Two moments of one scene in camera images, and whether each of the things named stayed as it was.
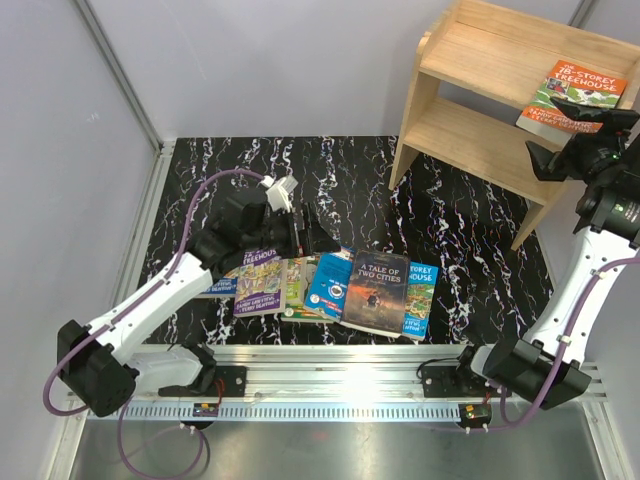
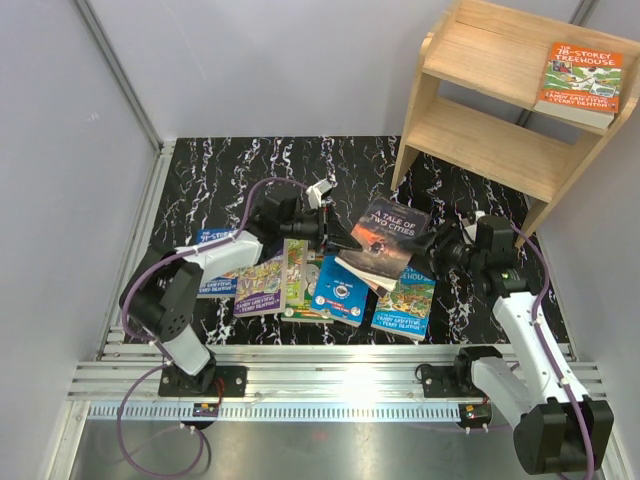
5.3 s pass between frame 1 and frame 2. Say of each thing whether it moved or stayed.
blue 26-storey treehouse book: stayed
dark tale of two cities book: moved
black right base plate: stayed
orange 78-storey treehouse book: moved
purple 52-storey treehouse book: stayed
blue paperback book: stayed
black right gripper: moved
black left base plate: stayed
